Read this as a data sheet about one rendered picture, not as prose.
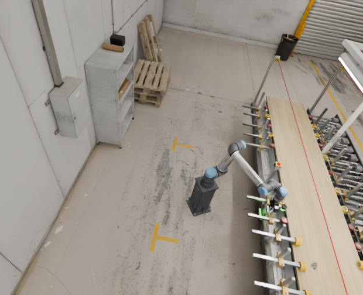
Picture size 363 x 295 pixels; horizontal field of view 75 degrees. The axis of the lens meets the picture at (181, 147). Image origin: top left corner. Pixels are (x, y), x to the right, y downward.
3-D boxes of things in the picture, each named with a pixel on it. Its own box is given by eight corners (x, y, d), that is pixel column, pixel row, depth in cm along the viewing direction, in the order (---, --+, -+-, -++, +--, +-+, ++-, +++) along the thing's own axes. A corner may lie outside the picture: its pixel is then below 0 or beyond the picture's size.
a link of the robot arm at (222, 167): (209, 170, 328) (232, 139, 268) (219, 166, 336) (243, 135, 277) (216, 179, 323) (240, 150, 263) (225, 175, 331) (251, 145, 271)
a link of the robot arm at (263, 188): (225, 143, 263) (267, 192, 233) (233, 140, 269) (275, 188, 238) (222, 150, 272) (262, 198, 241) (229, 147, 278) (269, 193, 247)
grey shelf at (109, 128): (96, 144, 428) (84, 64, 317) (113, 114, 491) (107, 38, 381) (120, 148, 428) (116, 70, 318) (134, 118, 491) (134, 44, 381)
